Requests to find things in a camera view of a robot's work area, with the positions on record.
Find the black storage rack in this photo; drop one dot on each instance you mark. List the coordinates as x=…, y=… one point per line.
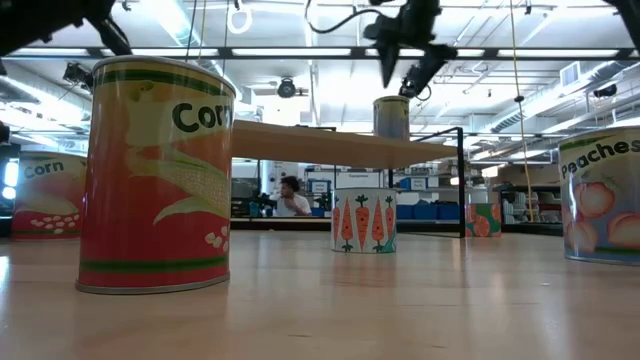
x=525, y=189

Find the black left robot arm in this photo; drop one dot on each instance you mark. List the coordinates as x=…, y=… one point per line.
x=40, y=20

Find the tall peaches can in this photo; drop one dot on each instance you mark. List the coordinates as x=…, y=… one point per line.
x=600, y=200

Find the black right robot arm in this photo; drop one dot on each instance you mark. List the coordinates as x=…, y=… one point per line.
x=631, y=12

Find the black ceiling device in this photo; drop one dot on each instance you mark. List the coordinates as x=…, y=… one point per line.
x=605, y=91

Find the round black ceiling fixture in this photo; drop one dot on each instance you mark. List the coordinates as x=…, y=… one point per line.
x=411, y=89
x=286, y=87

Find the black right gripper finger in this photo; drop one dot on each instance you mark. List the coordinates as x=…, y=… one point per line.
x=387, y=62
x=436, y=56

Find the small carrot print can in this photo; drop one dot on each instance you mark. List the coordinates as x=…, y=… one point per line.
x=362, y=220

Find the wooden shelf board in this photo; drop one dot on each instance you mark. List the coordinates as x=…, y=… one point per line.
x=325, y=145

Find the black overhead frame bar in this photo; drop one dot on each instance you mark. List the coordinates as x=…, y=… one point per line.
x=225, y=52

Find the tall metal food can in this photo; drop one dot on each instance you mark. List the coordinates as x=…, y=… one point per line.
x=391, y=120

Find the white glowing light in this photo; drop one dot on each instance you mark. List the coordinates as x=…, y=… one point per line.
x=11, y=172

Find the black ceiling camera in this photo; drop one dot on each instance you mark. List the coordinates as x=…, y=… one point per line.
x=77, y=75

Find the black table frame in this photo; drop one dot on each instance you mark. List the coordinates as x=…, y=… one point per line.
x=300, y=225

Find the person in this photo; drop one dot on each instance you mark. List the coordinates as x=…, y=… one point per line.
x=292, y=205

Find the small peach print can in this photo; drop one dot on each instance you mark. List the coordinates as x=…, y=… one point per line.
x=482, y=222

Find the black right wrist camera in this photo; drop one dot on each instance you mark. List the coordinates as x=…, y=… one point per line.
x=377, y=31

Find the white air vent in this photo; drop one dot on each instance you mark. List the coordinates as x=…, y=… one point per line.
x=570, y=74

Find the black shelf leg frame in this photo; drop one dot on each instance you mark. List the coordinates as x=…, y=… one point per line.
x=461, y=190

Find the blue storage bin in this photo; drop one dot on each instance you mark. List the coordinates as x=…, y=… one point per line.
x=426, y=211
x=448, y=212
x=405, y=212

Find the corn can red label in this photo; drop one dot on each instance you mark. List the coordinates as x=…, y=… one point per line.
x=47, y=200
x=150, y=200

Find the white wall sign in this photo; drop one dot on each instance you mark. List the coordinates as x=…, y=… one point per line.
x=357, y=179

